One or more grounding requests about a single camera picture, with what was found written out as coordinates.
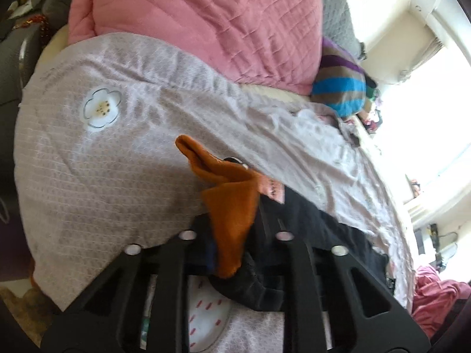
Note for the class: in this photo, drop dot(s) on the striped pillow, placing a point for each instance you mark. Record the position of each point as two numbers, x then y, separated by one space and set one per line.
342 81

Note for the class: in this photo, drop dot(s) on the pink quilted pillow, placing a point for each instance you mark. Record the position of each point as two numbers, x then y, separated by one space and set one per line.
202 18

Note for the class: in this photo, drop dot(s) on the grey quilted headboard cover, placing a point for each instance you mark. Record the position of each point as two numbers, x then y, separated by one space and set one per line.
338 14

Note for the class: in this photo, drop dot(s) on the stack of folded clothes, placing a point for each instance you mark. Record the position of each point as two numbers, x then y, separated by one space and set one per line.
372 110

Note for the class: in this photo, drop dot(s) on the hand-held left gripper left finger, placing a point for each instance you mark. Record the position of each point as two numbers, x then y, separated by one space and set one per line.
173 264

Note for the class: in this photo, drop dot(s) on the beige fluffy rug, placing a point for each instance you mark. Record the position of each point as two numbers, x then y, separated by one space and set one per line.
22 305

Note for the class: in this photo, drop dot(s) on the orange small cloth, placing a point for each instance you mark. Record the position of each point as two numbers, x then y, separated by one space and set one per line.
231 213

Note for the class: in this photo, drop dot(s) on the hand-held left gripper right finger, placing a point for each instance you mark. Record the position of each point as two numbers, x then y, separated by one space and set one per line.
294 264

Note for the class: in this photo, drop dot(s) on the grey upholstered chair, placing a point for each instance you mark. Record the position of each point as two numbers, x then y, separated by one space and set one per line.
16 66

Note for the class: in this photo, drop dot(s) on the crumpled pink cloth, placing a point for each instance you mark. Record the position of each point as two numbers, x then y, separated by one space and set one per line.
438 301

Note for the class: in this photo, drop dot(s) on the black cloth with pink label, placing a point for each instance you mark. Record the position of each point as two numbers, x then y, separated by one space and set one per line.
331 235

